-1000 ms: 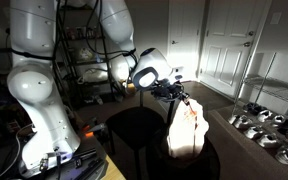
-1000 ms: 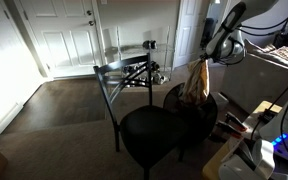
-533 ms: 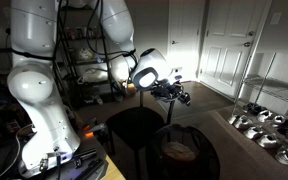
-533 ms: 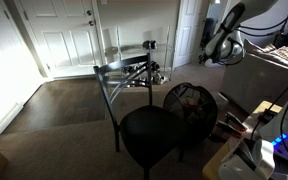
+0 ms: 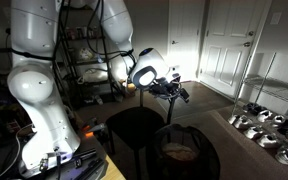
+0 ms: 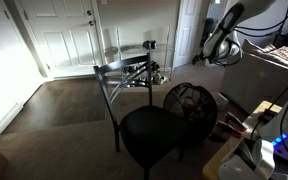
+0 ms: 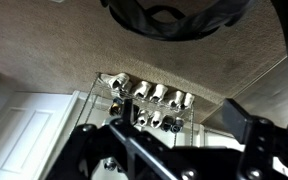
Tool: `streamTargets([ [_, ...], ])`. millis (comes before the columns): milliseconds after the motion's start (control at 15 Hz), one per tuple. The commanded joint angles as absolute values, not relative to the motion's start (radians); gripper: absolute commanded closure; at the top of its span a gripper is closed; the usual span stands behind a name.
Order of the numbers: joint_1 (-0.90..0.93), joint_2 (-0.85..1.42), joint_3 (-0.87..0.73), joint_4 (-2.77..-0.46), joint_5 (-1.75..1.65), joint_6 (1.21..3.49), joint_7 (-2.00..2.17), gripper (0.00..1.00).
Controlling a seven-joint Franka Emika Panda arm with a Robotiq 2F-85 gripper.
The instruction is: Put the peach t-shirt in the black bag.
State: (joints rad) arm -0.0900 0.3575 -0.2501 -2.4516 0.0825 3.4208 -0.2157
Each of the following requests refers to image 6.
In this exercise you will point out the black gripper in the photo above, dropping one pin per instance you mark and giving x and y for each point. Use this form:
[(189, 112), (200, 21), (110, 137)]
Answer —
[(199, 59)]

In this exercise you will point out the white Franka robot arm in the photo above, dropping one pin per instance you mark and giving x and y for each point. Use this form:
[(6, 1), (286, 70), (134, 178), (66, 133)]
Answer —
[(224, 30)]

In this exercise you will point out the black mesh laundry bag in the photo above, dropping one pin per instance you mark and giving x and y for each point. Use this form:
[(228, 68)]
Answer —
[(204, 123)]

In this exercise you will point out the white interior door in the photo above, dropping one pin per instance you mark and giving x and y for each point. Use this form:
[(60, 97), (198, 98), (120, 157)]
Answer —
[(189, 33)]

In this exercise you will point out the white sneaker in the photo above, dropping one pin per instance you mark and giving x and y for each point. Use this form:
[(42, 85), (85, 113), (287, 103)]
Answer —
[(160, 79)]

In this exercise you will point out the dark sneaker pair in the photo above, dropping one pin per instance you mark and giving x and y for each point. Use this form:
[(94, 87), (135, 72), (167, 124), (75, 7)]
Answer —
[(154, 65), (128, 69)]

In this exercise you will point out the orange black clamp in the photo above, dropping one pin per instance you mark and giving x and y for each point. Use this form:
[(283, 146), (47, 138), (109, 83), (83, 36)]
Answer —
[(229, 129), (236, 121)]

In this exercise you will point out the patterned throw pillow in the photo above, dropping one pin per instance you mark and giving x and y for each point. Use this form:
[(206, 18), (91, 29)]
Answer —
[(285, 53)]

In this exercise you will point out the black metal chair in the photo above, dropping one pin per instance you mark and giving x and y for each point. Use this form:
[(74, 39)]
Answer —
[(150, 133)]

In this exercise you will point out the black power adapter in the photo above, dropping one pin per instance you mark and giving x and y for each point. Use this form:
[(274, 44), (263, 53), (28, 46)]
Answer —
[(267, 117)]

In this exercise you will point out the white panelled entry door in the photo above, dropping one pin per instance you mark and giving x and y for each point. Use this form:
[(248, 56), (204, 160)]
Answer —
[(64, 36)]

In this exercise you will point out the white door with lever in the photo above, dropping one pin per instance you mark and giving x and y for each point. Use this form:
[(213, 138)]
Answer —
[(4, 66)]

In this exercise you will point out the white light switch plate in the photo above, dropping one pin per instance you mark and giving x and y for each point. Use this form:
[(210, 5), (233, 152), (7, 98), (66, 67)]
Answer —
[(103, 1)]

